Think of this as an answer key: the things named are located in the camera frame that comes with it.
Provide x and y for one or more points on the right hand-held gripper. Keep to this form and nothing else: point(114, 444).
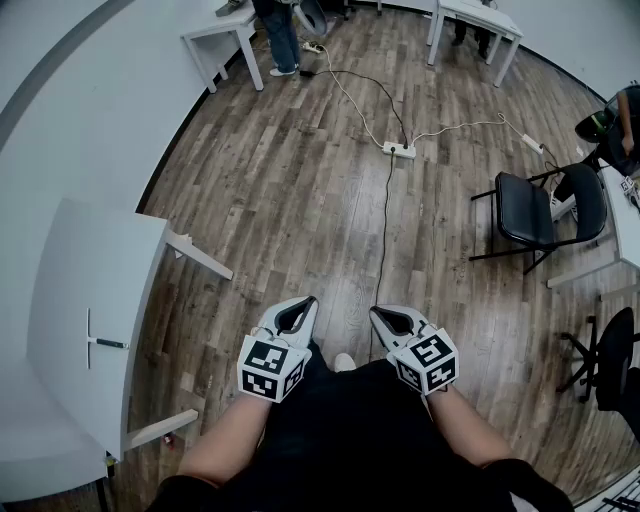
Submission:
point(430, 360)

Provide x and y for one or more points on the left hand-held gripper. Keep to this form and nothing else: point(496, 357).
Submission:
point(272, 370)

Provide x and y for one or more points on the person's right forearm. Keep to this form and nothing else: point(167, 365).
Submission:
point(470, 430)

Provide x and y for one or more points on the person's left forearm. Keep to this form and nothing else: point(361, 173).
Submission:
point(225, 440)

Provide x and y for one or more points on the person's white shoe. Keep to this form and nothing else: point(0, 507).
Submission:
point(345, 361)

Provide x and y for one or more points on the person's black clothing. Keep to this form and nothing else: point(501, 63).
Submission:
point(360, 440)

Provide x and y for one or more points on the black folding chair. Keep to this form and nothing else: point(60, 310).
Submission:
point(525, 210)

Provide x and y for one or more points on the white power strip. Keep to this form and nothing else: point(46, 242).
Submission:
point(399, 150)
point(311, 47)
point(531, 143)

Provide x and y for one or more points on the large white table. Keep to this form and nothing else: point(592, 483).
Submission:
point(85, 260)

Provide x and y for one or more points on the black office chair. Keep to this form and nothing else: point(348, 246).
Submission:
point(617, 360)

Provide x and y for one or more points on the white table with square legs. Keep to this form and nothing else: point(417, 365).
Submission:
point(480, 20)
point(625, 235)
point(220, 27)

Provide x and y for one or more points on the grey shell chair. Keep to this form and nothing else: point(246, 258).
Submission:
point(312, 15)

